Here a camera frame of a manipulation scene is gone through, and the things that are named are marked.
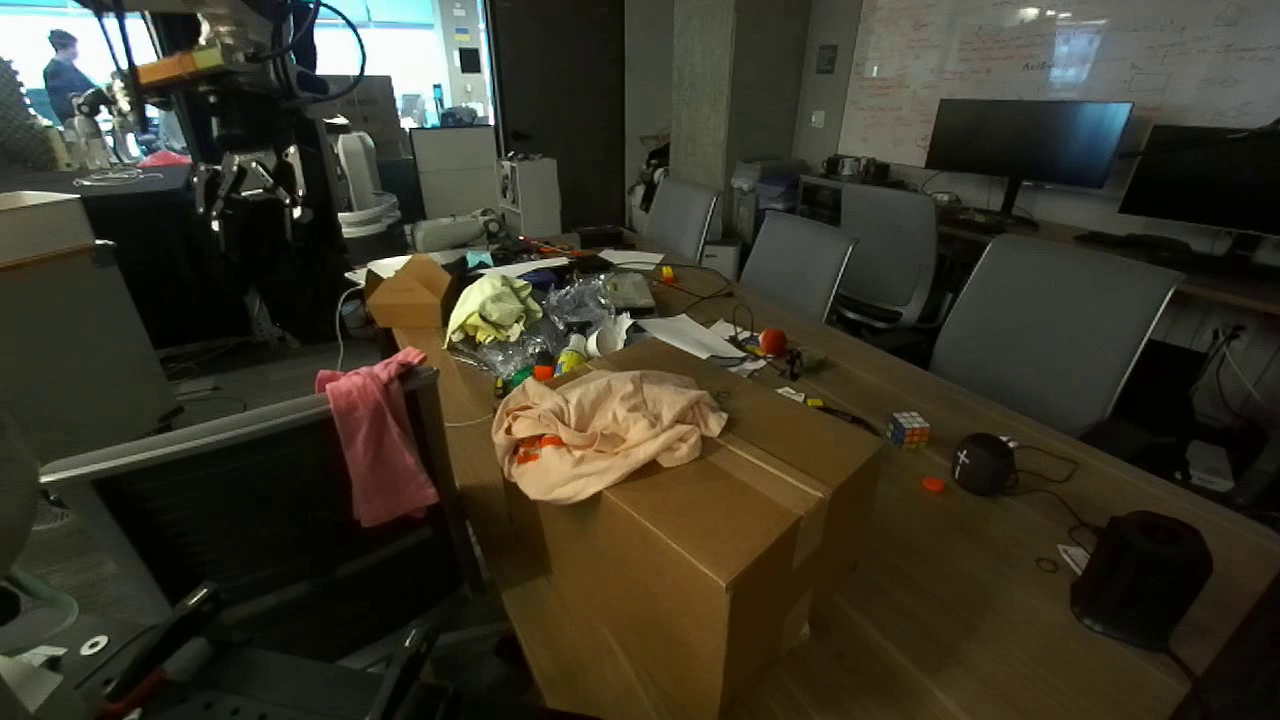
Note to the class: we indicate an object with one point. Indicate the grey office chair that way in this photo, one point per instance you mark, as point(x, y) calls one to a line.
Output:
point(267, 532)
point(884, 245)
point(679, 222)
point(1055, 332)
point(799, 265)

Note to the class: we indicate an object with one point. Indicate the brown cardboard box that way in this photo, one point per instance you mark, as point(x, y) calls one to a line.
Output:
point(664, 587)

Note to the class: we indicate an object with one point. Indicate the stack of white papers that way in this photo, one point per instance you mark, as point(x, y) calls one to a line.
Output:
point(695, 337)

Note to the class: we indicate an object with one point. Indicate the pink cloth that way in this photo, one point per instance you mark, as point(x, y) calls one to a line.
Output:
point(382, 454)

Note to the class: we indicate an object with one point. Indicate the person in blue top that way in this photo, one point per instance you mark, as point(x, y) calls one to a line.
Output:
point(64, 82)

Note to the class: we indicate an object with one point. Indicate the small colourful puzzle cube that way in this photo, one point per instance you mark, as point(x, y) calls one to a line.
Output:
point(908, 431)

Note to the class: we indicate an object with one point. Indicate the black round pouch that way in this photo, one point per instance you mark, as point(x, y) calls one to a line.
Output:
point(1143, 583)

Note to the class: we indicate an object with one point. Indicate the yellow cloth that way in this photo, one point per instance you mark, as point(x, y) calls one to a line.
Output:
point(490, 314)

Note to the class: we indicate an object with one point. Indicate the long wooden wall desk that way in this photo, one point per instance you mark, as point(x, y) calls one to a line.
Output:
point(1221, 284)

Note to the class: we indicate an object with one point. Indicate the wall whiteboard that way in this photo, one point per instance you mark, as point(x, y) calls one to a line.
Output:
point(1174, 54)

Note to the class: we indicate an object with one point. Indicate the small yellow ball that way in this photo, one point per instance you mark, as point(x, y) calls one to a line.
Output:
point(664, 274)

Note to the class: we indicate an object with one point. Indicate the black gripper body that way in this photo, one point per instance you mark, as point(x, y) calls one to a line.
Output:
point(256, 132)

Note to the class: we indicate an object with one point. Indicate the black computer monitor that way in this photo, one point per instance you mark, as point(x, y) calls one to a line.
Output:
point(1204, 183)
point(1026, 143)

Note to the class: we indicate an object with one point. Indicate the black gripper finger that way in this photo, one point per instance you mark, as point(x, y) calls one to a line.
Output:
point(294, 185)
point(216, 193)

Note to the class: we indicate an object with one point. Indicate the peach cloth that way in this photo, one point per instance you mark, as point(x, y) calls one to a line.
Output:
point(603, 427)

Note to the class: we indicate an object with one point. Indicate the small red ball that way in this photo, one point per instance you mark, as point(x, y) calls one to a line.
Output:
point(775, 341)

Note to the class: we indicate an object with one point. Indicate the brown cardboard flap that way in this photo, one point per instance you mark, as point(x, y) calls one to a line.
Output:
point(405, 303)

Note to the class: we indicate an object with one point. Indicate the orange plastic piece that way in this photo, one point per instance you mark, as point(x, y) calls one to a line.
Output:
point(540, 372)

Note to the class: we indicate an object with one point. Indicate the white Franka Panda arm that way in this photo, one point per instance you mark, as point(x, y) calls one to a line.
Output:
point(254, 63)

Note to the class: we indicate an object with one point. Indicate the light grey chair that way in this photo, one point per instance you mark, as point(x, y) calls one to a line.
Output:
point(459, 168)

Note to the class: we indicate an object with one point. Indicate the grey cabinet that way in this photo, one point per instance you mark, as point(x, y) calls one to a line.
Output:
point(73, 332)

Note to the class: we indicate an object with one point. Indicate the yellow wrist camera mount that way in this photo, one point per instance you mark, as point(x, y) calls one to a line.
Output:
point(186, 67)

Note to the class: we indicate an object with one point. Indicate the small orange ball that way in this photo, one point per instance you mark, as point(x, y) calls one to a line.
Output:
point(939, 487)

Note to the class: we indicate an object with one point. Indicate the white paper sheet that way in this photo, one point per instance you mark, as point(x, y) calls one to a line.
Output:
point(631, 256)

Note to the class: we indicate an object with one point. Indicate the clear plastic bag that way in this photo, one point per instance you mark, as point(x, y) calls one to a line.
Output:
point(583, 306)

